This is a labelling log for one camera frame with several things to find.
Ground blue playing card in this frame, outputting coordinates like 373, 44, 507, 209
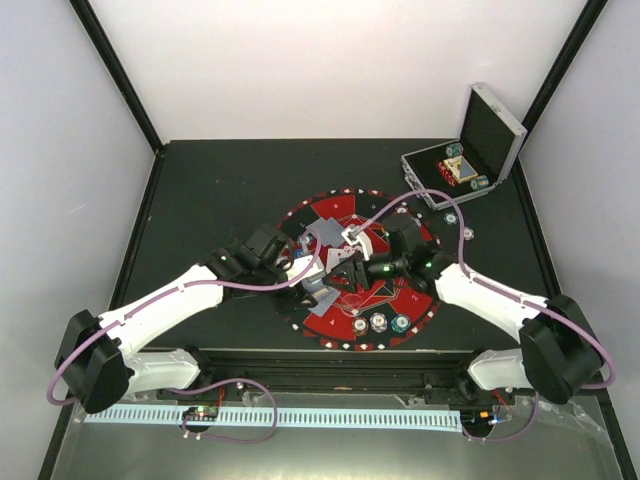
306, 217, 342, 235
320, 223, 344, 248
308, 290, 340, 317

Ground clear round dealer button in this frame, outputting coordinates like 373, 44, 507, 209
340, 294, 363, 317

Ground grey white chip stack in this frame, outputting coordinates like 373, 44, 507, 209
463, 227, 474, 241

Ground face-up diamond playing card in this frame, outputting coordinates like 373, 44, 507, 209
325, 247, 356, 273

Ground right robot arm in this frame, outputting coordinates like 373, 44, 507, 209
323, 213, 605, 404

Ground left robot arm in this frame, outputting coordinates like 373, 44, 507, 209
46, 226, 324, 413

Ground round red black poker mat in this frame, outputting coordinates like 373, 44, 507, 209
278, 188, 438, 352

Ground red dice in case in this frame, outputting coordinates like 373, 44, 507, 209
436, 162, 458, 187

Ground pyramid card box in case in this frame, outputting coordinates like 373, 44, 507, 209
444, 155, 478, 183

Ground green chip stack in case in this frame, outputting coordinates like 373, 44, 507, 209
446, 142, 463, 158

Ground green chip stack case front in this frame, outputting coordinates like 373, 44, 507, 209
470, 175, 490, 191

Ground aluminium poker case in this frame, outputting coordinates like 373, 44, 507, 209
401, 82, 527, 211

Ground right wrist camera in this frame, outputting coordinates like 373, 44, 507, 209
341, 225, 374, 260

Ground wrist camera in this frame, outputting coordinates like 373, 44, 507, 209
286, 254, 325, 286
341, 225, 374, 260

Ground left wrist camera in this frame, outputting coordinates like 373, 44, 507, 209
286, 254, 325, 286

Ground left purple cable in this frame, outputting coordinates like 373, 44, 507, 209
45, 229, 322, 443

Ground purple cable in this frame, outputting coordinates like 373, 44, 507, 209
45, 229, 322, 443
357, 189, 619, 443

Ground white slotted cable duct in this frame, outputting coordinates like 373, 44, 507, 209
85, 404, 462, 433

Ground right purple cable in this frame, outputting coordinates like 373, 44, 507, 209
357, 189, 619, 443

